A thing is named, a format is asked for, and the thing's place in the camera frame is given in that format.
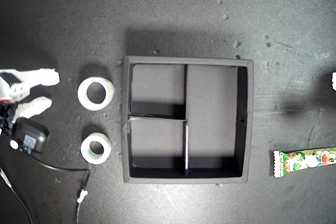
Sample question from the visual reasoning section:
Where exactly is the white cable tie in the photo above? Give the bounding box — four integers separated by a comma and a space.
76, 189, 89, 204

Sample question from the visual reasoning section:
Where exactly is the small green-core white tape roll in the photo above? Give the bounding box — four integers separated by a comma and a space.
80, 132, 112, 165

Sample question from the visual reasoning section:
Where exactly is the black compartment tray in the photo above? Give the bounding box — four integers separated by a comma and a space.
122, 55, 255, 185

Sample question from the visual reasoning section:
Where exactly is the black camera cable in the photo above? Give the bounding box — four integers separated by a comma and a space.
30, 152, 91, 224

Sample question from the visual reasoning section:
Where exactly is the large white tape roll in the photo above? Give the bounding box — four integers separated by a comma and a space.
77, 76, 116, 111

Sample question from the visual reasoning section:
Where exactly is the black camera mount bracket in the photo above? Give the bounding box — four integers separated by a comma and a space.
0, 102, 17, 137

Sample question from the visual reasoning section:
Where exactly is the green printed snack bar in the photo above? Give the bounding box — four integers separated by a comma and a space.
271, 146, 336, 179

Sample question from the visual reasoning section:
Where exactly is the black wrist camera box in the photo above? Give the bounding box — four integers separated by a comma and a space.
9, 118, 50, 156

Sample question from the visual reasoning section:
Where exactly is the thin grey cable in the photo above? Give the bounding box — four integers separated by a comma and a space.
0, 167, 34, 224

